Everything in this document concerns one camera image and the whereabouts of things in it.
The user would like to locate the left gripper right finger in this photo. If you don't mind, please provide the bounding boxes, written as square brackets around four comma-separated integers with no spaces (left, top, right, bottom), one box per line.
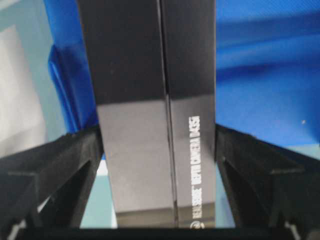
[215,125,320,240]

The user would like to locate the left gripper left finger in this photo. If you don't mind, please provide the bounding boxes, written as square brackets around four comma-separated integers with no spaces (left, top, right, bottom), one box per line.
[0,125,104,240]

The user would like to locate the black box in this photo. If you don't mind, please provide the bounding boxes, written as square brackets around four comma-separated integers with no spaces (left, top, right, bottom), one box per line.
[77,0,216,229]

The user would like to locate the clear plastic storage case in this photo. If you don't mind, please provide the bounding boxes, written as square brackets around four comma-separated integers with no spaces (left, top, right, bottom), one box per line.
[0,0,118,229]

